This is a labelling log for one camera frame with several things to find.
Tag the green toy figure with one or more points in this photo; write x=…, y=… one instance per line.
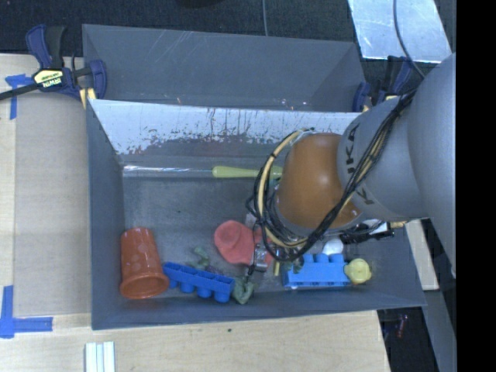
x=244, y=292

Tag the orange plastic cup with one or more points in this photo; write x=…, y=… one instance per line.
x=139, y=262

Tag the long blue toy brick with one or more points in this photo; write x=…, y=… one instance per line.
x=197, y=279

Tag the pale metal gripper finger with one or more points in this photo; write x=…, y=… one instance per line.
x=260, y=255

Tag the yellow toy duck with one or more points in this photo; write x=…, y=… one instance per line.
x=358, y=271

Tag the black cylinder on white bracket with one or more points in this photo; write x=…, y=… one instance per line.
x=364, y=235

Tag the pale wood board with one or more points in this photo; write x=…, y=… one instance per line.
x=50, y=207

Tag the short blue toy brick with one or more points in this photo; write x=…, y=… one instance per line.
x=315, y=273

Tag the grey metal bin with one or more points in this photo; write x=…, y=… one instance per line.
x=186, y=207

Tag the white round object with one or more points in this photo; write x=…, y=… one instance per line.
x=333, y=246

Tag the red toy hat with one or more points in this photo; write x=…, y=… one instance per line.
x=232, y=242

